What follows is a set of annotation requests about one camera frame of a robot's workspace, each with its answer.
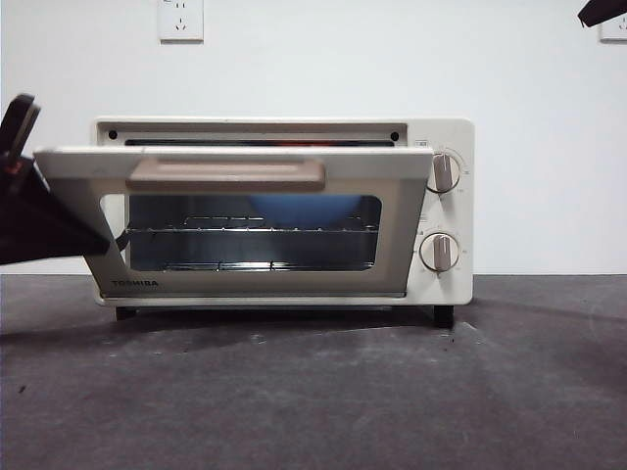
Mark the blue ribbed bowl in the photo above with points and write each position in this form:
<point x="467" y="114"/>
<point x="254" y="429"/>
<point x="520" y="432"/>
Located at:
<point x="303" y="210"/>

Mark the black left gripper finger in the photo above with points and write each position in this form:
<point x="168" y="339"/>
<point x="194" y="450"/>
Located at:
<point x="34" y="247"/>
<point x="44" y="205"/>

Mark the white wall socket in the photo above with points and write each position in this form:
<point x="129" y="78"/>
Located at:
<point x="614" y="32"/>
<point x="180" y="22"/>

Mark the beige temperature knob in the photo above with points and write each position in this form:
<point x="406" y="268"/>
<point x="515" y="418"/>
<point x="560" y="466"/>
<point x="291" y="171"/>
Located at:
<point x="448" y="171"/>

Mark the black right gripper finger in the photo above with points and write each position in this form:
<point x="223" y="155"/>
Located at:
<point x="605" y="10"/>

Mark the cream Toshiba toaster oven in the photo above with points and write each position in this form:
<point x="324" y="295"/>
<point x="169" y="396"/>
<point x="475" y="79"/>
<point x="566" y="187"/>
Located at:
<point x="465" y="220"/>

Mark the beige timer knob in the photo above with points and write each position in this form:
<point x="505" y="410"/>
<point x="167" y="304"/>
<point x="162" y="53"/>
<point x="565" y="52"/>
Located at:
<point x="440" y="252"/>

